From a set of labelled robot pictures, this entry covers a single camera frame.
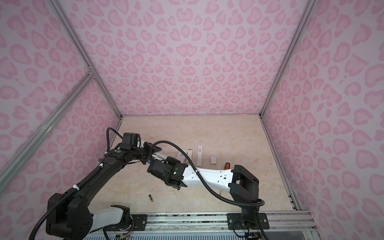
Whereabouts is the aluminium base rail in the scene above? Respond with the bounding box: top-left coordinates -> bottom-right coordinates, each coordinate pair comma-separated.
84,211 -> 320,240

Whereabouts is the small white battery cover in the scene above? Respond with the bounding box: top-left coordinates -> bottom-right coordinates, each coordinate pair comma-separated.
210,156 -> 217,165

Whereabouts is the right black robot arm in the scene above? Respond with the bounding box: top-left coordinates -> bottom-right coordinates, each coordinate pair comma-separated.
143,141 -> 265,229

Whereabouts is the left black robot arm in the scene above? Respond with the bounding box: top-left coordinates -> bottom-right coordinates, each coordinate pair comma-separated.
29,133 -> 162,240

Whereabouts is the long slim white remote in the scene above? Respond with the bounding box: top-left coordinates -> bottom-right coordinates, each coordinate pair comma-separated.
187,149 -> 193,165

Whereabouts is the white air conditioner remote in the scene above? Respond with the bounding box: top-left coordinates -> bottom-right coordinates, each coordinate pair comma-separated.
152,152 -> 167,161

